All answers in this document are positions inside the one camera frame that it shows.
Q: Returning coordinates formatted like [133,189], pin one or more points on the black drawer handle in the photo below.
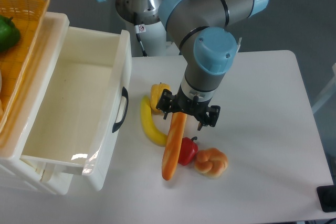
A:
[122,111]

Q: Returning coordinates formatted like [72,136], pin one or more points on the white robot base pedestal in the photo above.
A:
[147,33]

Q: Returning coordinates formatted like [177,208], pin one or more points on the white drawer cabinet frame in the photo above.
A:
[15,172]

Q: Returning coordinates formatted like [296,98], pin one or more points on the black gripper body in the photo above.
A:
[191,106]

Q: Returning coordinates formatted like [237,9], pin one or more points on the orange woven basket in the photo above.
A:
[27,16]

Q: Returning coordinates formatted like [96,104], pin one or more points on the red bell pepper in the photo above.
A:
[188,150]

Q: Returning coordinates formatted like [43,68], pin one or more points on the black device at table edge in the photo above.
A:
[326,195]

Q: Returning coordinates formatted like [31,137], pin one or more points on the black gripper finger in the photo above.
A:
[208,116]
[165,103]

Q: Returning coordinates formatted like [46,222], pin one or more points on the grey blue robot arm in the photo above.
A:
[198,29]

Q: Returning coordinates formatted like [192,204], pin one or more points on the yellow orange bell pepper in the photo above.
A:
[156,92]

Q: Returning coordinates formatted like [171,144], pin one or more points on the green bell pepper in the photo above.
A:
[10,34]

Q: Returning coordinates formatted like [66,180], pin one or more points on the yellow banana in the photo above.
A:
[148,126]

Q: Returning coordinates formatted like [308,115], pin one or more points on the white plastic drawer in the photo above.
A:
[72,133]

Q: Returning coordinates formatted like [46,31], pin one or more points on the round knotted bread roll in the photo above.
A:
[211,162]

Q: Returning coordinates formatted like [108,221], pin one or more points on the long baguette bread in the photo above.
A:
[173,145]

